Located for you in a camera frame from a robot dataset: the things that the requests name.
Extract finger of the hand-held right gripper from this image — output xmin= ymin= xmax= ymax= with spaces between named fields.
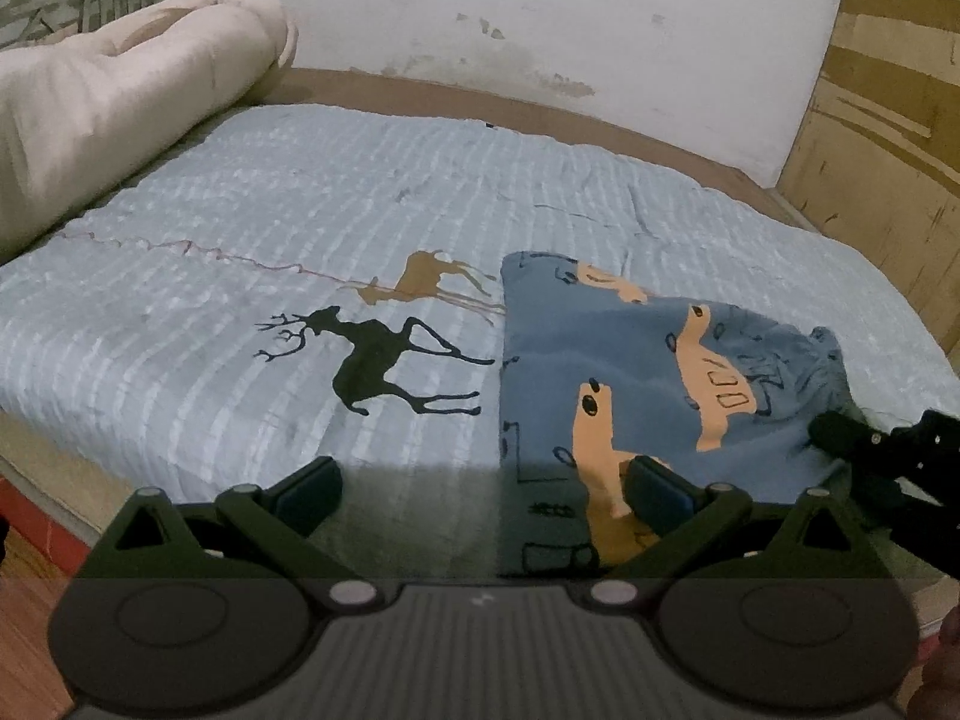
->
xmin=808 ymin=409 xmax=960 ymax=537
xmin=889 ymin=408 xmax=960 ymax=470

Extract wooden wardrobe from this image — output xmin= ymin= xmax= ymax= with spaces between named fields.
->
xmin=772 ymin=0 xmax=960 ymax=361

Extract beige rolled quilt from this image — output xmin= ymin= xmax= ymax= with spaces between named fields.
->
xmin=0 ymin=0 xmax=299 ymax=265

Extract brown bed frame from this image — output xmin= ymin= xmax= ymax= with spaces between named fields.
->
xmin=259 ymin=66 xmax=822 ymax=235

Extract blue printed pants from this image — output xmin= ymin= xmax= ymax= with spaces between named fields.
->
xmin=496 ymin=250 xmax=865 ymax=580

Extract grey mattress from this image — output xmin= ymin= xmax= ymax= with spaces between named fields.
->
xmin=0 ymin=411 xmax=140 ymax=535

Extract light blue deer-print blanket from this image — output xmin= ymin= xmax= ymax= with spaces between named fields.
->
xmin=0 ymin=103 xmax=947 ymax=500

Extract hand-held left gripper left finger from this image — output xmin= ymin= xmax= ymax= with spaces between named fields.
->
xmin=90 ymin=456 xmax=385 ymax=612

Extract red bed base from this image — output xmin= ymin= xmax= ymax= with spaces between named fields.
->
xmin=0 ymin=476 xmax=98 ymax=552

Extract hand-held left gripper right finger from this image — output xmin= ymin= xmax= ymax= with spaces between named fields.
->
xmin=576 ymin=456 xmax=880 ymax=610

